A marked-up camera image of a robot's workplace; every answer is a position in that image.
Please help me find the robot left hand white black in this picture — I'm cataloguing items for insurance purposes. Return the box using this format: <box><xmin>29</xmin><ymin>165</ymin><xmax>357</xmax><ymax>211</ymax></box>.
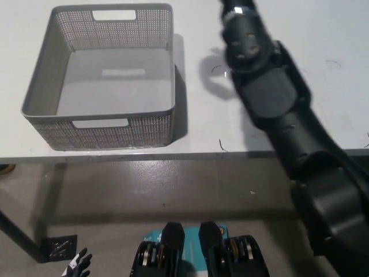
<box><xmin>61</xmin><ymin>248</ymin><xmax>93</xmax><ymax>277</ymax></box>

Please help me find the black floor foot plate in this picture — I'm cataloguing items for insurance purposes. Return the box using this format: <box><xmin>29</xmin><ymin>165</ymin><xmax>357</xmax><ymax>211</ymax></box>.
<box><xmin>42</xmin><ymin>234</ymin><xmax>78</xmax><ymax>263</ymax></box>

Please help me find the black metal table leg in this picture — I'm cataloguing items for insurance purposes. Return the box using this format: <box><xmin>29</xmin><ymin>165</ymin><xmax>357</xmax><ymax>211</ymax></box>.
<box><xmin>0</xmin><ymin>209</ymin><xmax>44</xmax><ymax>263</ymax></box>

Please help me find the robot body left black block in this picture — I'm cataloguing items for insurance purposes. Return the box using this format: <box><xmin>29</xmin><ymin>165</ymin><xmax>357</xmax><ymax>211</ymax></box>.
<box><xmin>130</xmin><ymin>221</ymin><xmax>185</xmax><ymax>277</ymax></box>

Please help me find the robot body black block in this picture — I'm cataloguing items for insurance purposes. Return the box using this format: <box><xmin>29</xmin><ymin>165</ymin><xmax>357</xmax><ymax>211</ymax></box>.
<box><xmin>130</xmin><ymin>221</ymin><xmax>185</xmax><ymax>277</ymax></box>
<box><xmin>199</xmin><ymin>221</ymin><xmax>270</xmax><ymax>277</ymax></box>

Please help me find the yellow black round object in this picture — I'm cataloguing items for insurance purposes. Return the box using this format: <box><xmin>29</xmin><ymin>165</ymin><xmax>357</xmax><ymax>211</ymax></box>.
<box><xmin>0</xmin><ymin>163</ymin><xmax>17</xmax><ymax>176</ymax></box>

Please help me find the grey perforated plastic basket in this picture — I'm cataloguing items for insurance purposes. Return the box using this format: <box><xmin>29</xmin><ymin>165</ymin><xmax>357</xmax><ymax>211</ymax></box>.
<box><xmin>20</xmin><ymin>3</ymin><xmax>176</xmax><ymax>151</ymax></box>

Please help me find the robot body right black block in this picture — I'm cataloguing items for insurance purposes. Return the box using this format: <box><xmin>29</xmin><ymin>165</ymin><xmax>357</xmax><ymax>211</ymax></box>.
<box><xmin>199</xmin><ymin>221</ymin><xmax>270</xmax><ymax>277</ymax></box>

